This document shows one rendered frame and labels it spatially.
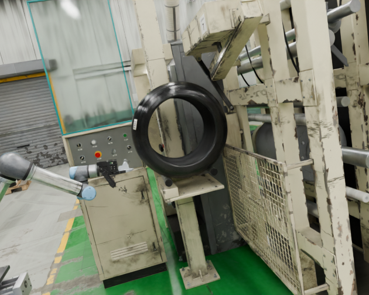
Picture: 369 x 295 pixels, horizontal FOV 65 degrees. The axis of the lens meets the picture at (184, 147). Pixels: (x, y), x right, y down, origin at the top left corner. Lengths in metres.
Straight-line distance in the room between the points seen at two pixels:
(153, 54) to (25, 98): 9.18
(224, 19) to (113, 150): 1.29
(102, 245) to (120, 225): 0.21
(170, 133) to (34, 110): 9.11
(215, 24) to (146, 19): 0.71
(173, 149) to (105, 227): 0.84
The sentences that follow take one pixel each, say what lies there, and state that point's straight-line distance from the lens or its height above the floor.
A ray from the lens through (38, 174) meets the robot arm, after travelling 1.61.
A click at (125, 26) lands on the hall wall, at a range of 11.14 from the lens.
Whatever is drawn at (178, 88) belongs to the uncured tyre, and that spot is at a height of 1.42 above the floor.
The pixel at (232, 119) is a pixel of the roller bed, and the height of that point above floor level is 1.15.
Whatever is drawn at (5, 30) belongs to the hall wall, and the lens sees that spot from 11.43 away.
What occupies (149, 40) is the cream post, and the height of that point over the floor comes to 1.78.
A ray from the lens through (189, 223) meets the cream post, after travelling 2.22.
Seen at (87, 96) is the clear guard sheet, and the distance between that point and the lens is 2.30.
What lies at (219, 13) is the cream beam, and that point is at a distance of 1.54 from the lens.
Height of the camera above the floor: 1.36
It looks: 9 degrees down
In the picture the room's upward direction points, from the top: 11 degrees counter-clockwise
